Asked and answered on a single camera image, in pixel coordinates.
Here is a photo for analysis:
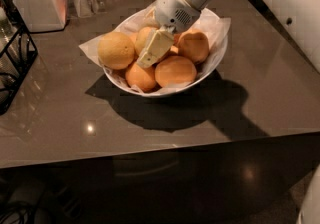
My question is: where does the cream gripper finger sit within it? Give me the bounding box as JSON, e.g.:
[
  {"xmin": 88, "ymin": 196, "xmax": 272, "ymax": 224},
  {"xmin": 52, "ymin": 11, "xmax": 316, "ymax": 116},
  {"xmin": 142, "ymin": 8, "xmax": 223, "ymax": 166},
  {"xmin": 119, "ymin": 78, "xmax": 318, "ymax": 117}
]
[{"xmin": 137, "ymin": 27, "xmax": 174, "ymax": 68}]

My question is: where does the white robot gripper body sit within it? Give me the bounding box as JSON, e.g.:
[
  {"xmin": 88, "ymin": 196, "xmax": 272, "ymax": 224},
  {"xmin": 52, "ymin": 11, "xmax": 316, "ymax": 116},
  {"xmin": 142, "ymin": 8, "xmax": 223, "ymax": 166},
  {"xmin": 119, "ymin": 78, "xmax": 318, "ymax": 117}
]
[{"xmin": 154, "ymin": 0, "xmax": 201, "ymax": 33}]

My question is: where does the yellowish orange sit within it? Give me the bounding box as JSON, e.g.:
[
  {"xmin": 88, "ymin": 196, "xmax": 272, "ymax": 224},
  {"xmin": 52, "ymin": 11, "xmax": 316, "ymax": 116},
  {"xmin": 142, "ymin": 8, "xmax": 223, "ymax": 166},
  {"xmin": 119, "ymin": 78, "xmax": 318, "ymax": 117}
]
[
  {"xmin": 135, "ymin": 27, "xmax": 157, "ymax": 57},
  {"xmin": 98, "ymin": 32, "xmax": 135, "ymax": 70}
]

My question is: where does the white ceramic bowl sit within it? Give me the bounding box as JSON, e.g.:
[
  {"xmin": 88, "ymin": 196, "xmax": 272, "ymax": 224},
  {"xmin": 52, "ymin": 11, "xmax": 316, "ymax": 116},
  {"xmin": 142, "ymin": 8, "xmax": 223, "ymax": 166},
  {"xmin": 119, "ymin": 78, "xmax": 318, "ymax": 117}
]
[{"xmin": 99, "ymin": 2, "xmax": 229, "ymax": 98}]

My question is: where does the small hidden orange centre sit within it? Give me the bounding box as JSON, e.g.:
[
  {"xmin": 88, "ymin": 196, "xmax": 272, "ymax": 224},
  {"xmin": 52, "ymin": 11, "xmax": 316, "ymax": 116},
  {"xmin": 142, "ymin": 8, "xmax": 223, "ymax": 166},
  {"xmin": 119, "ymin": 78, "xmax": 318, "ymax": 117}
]
[{"xmin": 167, "ymin": 46, "xmax": 179, "ymax": 56}]

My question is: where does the orange front right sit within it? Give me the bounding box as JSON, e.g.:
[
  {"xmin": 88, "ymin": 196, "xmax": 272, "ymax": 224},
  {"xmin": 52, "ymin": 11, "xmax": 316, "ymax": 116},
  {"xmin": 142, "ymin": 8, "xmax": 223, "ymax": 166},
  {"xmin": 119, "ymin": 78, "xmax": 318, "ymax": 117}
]
[{"xmin": 155, "ymin": 56, "xmax": 197, "ymax": 87}]

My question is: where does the orange at right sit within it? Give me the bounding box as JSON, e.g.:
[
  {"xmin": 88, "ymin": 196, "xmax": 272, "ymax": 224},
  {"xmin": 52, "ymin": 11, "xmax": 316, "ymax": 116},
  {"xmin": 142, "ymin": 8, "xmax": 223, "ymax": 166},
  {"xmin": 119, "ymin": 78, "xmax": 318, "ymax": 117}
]
[{"xmin": 177, "ymin": 29, "xmax": 209, "ymax": 64}]

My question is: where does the orange front left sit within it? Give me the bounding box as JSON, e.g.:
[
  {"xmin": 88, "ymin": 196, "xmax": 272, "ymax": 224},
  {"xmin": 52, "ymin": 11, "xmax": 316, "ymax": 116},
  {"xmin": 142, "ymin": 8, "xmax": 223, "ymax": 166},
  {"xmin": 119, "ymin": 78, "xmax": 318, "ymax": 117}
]
[{"xmin": 125, "ymin": 62, "xmax": 157, "ymax": 92}]

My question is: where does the black wire rack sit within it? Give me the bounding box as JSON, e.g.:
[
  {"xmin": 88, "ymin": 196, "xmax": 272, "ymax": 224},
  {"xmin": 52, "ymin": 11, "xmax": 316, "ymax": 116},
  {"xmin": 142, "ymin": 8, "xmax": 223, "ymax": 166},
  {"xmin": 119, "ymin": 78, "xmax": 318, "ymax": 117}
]
[{"xmin": 0, "ymin": 0, "xmax": 38, "ymax": 115}]

